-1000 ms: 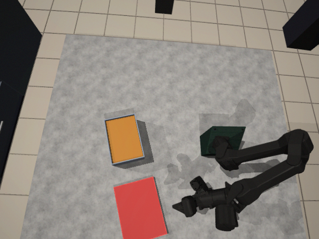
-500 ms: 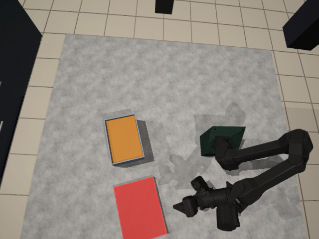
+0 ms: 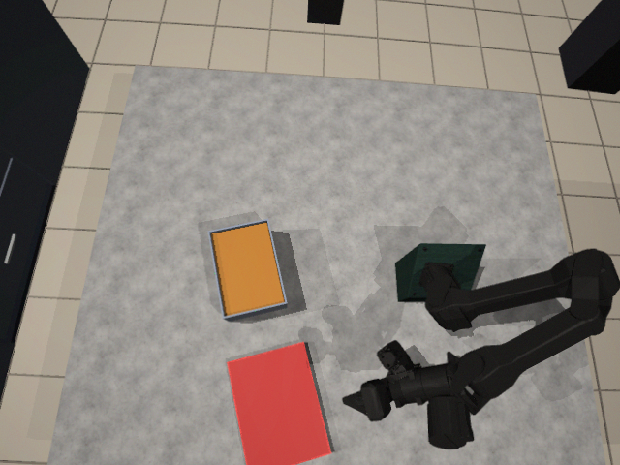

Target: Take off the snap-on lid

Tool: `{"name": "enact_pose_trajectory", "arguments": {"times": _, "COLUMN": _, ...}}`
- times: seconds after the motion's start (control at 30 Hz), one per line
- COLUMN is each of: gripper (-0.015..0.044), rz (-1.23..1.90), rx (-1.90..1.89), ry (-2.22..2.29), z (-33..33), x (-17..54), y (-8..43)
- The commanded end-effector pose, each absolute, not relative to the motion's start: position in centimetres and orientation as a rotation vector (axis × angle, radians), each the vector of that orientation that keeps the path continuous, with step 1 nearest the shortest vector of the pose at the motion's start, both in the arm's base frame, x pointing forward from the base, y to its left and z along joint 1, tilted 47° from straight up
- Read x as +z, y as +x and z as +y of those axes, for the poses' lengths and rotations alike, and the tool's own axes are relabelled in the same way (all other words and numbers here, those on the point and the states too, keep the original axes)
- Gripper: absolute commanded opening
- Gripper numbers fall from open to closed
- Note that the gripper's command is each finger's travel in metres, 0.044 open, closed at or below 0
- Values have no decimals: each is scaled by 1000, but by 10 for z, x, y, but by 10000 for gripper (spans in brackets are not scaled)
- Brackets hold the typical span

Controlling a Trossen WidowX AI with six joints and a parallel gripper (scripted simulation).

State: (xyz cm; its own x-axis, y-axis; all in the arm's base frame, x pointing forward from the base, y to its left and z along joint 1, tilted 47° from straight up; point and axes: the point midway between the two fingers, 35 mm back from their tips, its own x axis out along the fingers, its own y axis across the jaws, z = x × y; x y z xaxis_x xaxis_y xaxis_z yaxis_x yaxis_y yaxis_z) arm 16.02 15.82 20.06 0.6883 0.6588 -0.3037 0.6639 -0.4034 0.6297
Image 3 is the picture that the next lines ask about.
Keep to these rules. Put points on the red rectangular lid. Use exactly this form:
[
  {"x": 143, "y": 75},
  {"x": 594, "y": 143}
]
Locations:
[{"x": 277, "y": 407}]

